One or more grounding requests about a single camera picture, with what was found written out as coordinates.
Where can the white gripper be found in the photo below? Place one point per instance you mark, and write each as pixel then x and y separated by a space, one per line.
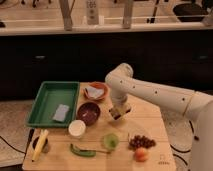
pixel 120 103

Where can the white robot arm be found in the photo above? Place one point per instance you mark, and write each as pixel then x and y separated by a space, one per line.
pixel 195 105

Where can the orange bowl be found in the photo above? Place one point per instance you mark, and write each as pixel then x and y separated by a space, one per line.
pixel 98 85

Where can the white cloth in bowl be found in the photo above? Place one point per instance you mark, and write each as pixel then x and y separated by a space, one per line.
pixel 93 92

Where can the purple bowl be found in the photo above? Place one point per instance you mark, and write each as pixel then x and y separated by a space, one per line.
pixel 89 113

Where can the green cup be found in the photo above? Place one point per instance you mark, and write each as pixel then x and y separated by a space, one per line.
pixel 110 141

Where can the bunch of dark grapes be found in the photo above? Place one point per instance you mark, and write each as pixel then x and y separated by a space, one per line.
pixel 141 141

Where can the white cup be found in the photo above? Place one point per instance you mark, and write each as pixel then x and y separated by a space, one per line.
pixel 77 128

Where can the peach fruit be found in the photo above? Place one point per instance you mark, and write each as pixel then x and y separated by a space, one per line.
pixel 141 154

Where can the grey sponge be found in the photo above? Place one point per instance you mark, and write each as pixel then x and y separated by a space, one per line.
pixel 60 113

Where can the green plastic tray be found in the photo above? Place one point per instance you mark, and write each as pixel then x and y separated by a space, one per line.
pixel 50 96

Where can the dark round coaster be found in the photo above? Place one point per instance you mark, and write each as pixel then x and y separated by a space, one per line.
pixel 43 147

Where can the white remote device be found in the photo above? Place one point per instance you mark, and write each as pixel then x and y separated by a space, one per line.
pixel 92 12

